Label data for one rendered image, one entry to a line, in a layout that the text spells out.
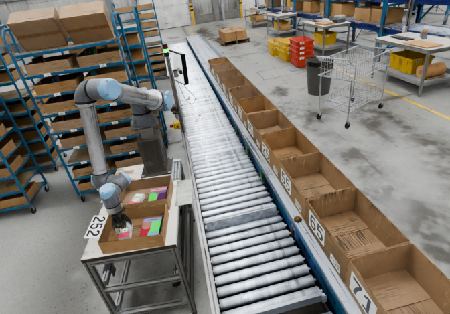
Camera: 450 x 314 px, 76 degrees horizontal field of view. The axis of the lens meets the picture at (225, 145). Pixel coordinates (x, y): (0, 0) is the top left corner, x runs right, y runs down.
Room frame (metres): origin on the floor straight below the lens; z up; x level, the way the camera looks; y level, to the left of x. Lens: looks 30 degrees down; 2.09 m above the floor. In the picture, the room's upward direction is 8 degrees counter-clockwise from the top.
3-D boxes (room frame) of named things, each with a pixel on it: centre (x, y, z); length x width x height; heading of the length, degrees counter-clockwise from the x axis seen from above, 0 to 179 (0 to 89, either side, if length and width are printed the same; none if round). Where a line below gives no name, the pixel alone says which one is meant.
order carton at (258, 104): (2.54, -0.34, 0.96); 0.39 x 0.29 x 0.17; 8
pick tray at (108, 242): (1.38, 0.64, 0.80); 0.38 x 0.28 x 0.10; 90
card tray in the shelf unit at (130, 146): (3.07, 1.11, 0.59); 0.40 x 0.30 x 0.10; 95
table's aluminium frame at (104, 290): (1.73, 0.69, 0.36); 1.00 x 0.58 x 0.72; 2
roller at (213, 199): (1.65, 0.00, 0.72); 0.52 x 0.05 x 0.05; 98
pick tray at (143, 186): (1.71, 0.64, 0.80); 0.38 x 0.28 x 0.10; 90
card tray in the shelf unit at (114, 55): (3.06, 1.11, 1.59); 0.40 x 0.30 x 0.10; 98
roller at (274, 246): (1.13, -0.07, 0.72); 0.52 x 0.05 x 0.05; 98
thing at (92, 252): (1.73, 0.69, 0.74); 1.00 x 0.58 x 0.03; 2
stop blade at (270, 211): (1.36, -0.04, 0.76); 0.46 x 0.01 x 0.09; 98
